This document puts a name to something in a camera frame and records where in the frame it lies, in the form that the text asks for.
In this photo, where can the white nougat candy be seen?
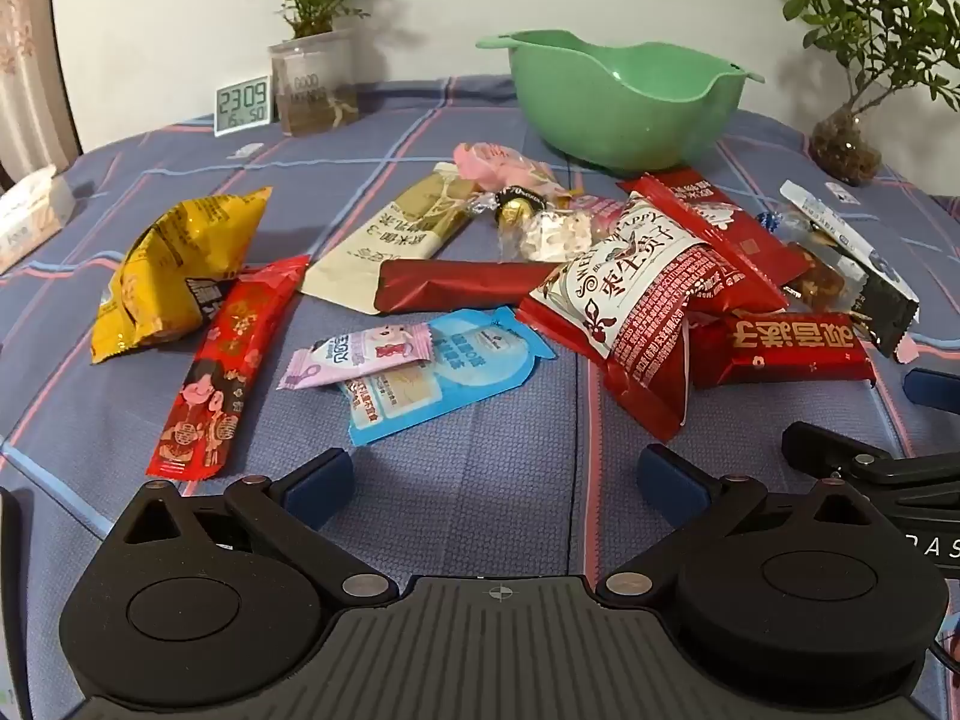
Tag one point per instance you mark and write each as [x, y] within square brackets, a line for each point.
[562, 232]

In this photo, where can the black snack packet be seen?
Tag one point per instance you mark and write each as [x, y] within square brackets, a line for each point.
[889, 311]

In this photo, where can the yellow snack bag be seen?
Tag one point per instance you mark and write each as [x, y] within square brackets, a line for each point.
[165, 270]

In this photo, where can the white digital clock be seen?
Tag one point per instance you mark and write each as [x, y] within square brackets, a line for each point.
[241, 105]

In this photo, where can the pink candy packet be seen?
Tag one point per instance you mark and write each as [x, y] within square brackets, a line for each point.
[495, 165]

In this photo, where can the pink patterned curtain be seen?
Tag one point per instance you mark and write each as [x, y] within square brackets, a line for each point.
[30, 75]

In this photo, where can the blue foil candy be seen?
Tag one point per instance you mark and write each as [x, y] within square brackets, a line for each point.
[769, 221]

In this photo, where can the white tissue box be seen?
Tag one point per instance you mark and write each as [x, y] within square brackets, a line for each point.
[30, 214]

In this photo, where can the blue plaid tablecloth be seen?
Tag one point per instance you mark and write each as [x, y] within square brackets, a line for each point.
[510, 465]

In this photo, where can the green plant in plastic cup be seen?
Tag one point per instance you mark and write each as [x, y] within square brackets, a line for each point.
[315, 90]

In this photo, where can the green plant in glass vase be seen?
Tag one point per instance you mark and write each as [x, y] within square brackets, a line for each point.
[844, 146]

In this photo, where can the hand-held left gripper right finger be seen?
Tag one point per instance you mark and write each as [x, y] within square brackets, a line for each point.
[673, 481]

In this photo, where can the nut bar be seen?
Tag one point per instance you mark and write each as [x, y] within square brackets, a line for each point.
[817, 277]

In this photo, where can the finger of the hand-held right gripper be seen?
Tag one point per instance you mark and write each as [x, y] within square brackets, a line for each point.
[825, 448]
[930, 388]

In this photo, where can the flat red snack packet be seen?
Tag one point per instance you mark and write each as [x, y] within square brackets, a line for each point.
[742, 240]

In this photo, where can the red packet with gold print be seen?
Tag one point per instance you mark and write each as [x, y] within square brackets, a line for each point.
[787, 349]

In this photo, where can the red cartoon snack packet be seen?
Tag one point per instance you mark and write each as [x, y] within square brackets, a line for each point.
[225, 360]

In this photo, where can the red and white snack packet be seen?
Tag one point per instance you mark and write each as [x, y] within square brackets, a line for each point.
[637, 292]

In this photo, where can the gold foil chocolate candy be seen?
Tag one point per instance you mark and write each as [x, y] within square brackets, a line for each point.
[517, 204]

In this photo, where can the white stick packet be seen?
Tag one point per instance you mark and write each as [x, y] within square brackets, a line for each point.
[825, 221]

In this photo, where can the green plastic bowl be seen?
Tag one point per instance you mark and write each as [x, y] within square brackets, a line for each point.
[622, 120]

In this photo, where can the beige milk tea packet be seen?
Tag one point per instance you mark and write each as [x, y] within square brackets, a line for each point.
[382, 247]

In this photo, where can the small pink snack packet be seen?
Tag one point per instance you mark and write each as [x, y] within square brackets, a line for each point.
[360, 349]

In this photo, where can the dark red bar packet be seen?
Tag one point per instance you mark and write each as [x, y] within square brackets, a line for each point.
[450, 283]

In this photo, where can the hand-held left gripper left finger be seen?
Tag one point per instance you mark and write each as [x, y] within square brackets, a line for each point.
[321, 481]

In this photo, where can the light blue snack packet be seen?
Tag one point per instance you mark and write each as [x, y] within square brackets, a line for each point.
[465, 360]

